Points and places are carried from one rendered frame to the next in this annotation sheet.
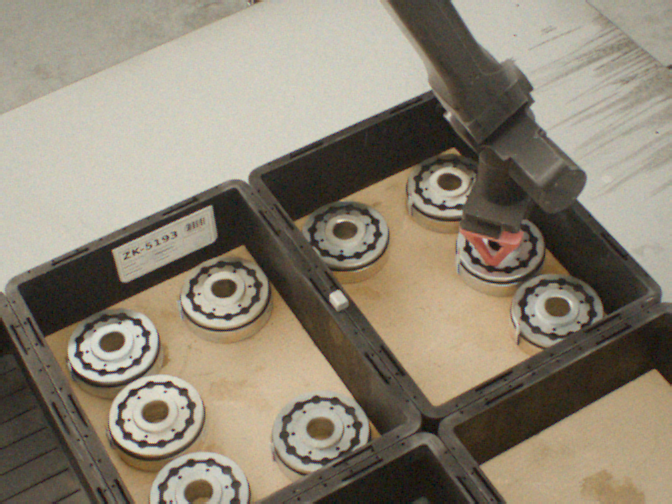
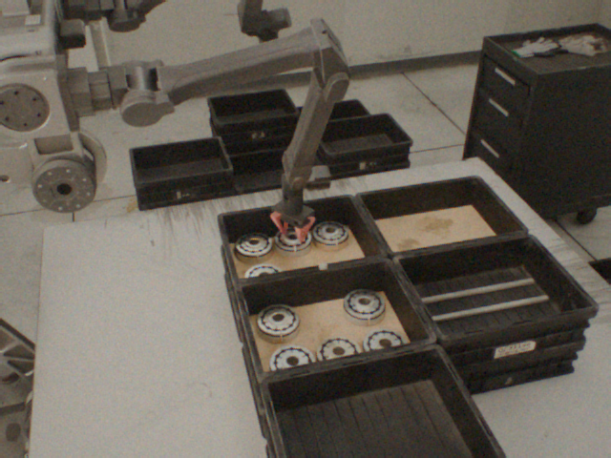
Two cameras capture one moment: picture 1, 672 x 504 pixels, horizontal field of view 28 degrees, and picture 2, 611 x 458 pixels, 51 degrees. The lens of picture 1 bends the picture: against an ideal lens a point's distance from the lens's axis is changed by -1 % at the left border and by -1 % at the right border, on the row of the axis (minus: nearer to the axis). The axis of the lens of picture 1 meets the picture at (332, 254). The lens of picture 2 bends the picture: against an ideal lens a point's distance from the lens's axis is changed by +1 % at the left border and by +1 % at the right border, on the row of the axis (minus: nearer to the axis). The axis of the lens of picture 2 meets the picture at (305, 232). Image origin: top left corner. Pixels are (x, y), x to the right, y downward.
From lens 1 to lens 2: 1.35 m
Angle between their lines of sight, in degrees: 55
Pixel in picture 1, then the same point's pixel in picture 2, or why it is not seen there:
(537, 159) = (321, 172)
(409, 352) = not seen: hidden behind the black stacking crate
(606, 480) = (401, 244)
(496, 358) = (339, 258)
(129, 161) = (117, 385)
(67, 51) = not seen: outside the picture
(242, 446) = (355, 335)
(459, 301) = (307, 260)
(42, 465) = (344, 408)
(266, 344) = (305, 319)
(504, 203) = (303, 209)
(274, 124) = (134, 323)
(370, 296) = not seen: hidden behind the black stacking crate
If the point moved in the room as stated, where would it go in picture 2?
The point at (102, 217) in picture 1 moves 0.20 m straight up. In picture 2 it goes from (151, 404) to (137, 345)
